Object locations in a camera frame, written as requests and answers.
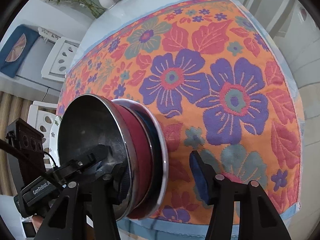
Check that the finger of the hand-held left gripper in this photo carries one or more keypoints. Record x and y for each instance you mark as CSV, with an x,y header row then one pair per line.
x,y
95,155

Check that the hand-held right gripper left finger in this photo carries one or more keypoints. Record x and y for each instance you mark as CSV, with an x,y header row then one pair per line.
x,y
100,205

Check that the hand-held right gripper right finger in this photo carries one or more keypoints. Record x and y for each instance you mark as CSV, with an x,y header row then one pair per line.
x,y
200,180

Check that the red steel bowl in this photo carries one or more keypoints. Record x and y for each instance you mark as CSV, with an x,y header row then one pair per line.
x,y
87,120

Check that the white floral plate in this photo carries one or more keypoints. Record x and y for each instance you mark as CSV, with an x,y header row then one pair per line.
x,y
53,132

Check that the blue steel bowl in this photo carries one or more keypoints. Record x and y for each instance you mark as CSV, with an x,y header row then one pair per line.
x,y
150,127

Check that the white dining chair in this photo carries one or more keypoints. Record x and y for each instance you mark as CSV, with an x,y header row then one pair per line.
x,y
57,65
41,115

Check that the striped beige rug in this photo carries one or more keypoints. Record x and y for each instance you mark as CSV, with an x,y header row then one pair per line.
x,y
12,110

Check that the floral orange tablecloth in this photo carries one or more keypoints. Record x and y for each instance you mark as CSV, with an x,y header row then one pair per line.
x,y
212,80

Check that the white carved chair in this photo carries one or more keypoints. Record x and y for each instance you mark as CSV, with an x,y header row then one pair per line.
x,y
48,33

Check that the glass vase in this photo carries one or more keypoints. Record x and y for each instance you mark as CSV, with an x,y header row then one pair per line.
x,y
96,12

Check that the white ceramic vase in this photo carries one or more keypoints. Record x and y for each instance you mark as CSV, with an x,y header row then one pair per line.
x,y
106,2

